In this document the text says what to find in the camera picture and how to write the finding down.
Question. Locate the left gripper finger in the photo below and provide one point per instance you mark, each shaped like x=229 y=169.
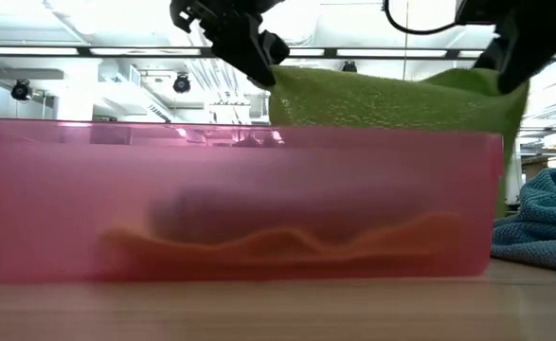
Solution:
x=275 y=47
x=254 y=57

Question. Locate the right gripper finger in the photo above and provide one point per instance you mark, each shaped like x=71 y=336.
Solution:
x=491 y=54
x=528 y=57

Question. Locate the blue microfiber towel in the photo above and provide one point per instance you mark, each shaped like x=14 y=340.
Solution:
x=543 y=222

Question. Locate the yellow microfiber towel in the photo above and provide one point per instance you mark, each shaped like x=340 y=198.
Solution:
x=282 y=256

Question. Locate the pink translucent plastic bin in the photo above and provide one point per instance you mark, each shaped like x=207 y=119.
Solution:
x=45 y=213

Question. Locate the black ceiling spotlight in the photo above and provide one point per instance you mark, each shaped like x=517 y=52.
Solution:
x=182 y=84
x=22 y=90
x=348 y=66

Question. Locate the black ceiling light rail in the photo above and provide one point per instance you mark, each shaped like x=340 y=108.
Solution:
x=140 y=51

